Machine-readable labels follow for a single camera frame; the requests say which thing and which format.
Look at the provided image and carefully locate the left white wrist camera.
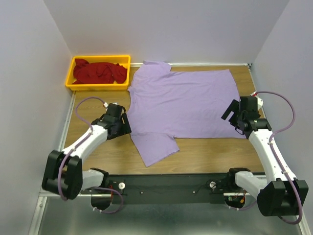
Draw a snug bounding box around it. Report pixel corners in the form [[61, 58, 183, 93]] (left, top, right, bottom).
[[103, 102, 117, 108]]

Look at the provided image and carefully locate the left side aluminium rail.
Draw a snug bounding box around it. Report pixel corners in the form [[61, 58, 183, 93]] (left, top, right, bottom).
[[50, 92, 76, 177]]

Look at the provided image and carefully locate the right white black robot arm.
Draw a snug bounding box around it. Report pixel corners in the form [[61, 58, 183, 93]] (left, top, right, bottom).
[[222, 93, 309, 220]]

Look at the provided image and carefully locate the yellow plastic bin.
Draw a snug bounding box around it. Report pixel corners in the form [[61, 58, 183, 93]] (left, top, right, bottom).
[[65, 55, 131, 91]]

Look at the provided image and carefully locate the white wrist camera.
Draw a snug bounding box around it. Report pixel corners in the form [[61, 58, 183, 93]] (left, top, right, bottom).
[[103, 102, 117, 108], [251, 92, 264, 110]]

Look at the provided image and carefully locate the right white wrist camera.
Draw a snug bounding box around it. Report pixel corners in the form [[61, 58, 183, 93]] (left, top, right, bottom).
[[251, 92, 264, 110]]

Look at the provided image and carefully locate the red t shirt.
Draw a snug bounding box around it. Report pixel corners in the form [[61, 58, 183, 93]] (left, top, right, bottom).
[[73, 58, 127, 85]]

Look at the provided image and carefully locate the aluminium frame rail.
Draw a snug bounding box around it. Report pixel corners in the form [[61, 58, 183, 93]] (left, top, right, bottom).
[[39, 174, 301, 197]]

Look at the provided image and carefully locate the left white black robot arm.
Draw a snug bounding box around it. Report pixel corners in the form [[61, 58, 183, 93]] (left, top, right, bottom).
[[42, 103, 131, 200]]

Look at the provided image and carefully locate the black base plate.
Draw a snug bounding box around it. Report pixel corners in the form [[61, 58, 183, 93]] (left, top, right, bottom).
[[80, 173, 255, 206]]

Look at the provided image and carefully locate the lavender t shirt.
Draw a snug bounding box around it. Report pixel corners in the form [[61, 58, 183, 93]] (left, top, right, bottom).
[[127, 61, 241, 166]]

